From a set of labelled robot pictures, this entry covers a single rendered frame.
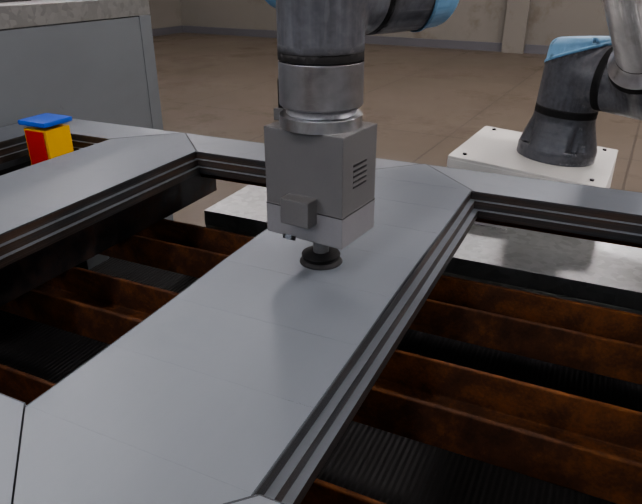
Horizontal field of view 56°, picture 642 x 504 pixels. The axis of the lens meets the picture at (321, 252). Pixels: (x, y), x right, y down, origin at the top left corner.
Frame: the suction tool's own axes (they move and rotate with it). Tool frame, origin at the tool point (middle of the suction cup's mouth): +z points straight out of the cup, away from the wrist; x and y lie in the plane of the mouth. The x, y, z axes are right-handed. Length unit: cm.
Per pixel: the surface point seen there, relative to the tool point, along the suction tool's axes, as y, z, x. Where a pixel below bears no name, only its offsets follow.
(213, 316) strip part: -2.3, -1.0, -13.6
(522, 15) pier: -205, 36, 851
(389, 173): -7.0, -0.9, 29.8
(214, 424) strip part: 6.6, -1.0, -23.7
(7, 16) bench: -85, -19, 25
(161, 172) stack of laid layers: -37.5, 0.0, 14.8
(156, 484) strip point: 7.1, -1.0, -29.3
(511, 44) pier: -215, 74, 851
